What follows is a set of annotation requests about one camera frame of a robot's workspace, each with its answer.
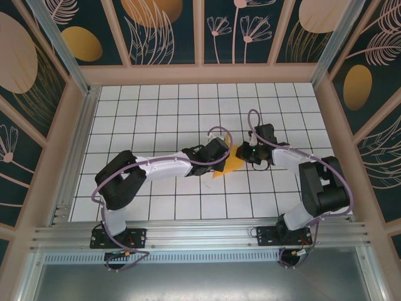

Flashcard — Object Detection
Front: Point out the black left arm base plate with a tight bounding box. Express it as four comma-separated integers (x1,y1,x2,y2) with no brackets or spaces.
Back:
90,228,148,250

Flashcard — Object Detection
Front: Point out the aluminium side rail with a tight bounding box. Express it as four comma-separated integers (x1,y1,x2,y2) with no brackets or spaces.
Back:
48,87,102,227

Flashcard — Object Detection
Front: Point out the aluminium mounting rail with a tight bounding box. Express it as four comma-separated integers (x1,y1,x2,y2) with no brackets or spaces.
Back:
29,218,372,251

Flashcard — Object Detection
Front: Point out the orange cloth sheet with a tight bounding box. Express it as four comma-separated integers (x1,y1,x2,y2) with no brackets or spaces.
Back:
212,136,246,179

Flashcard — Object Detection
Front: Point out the slotted grey cable duct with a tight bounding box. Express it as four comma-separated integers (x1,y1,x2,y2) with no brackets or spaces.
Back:
43,251,361,265

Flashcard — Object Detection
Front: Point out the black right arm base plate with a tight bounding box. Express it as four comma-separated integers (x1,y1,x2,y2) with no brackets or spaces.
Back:
256,225,313,247

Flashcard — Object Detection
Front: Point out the aluminium frame post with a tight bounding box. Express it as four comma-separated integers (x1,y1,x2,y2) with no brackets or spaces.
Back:
26,0,92,95
310,0,367,92

